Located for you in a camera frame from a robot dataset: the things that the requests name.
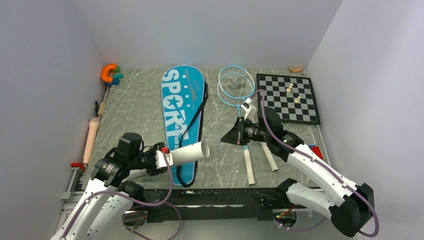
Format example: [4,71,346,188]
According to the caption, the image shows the blue badminton racket right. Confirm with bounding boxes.
[218,65,279,174]

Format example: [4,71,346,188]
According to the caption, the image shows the green blue toy blocks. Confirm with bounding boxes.
[110,65,124,86]

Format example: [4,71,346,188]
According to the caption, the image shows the cream chess pawn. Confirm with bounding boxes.
[286,83,294,93]
[294,96,301,104]

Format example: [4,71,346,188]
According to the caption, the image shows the black white chessboard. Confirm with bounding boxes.
[256,73,321,125]

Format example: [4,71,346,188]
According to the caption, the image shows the cream chess pawn upper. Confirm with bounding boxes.
[286,83,294,93]

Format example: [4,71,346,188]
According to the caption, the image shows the white shuttlecock tube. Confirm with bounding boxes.
[170,141,210,166]

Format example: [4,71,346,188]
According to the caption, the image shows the cream chess pawn lower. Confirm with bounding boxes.
[294,96,301,104]

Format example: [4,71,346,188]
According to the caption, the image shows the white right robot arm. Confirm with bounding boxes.
[220,107,376,237]

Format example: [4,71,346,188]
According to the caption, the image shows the beige handle tool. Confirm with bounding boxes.
[82,117,100,166]

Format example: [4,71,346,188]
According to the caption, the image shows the orange C-shaped toy block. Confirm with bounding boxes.
[100,63,118,83]

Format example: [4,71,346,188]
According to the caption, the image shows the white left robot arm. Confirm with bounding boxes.
[52,132,165,240]

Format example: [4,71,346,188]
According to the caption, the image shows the red clamp on rail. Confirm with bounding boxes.
[70,162,86,172]

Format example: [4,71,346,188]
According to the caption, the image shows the colourful brick toy car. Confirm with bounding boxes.
[309,145,324,160]

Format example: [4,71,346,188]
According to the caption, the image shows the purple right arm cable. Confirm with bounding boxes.
[248,89,380,235]

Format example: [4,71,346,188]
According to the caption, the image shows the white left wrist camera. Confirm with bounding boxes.
[155,147,174,169]

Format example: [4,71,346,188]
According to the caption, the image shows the wooden arch block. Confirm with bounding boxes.
[288,66,304,73]

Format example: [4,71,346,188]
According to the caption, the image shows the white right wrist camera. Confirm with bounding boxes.
[240,97,257,123]

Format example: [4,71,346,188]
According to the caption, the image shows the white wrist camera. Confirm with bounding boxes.
[155,147,174,169]
[240,97,257,123]

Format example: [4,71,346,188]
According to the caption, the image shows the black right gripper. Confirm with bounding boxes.
[220,117,271,146]

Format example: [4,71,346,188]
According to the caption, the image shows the blue racket bag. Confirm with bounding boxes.
[160,65,209,188]

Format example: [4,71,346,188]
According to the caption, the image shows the black base frame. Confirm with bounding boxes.
[119,187,309,223]

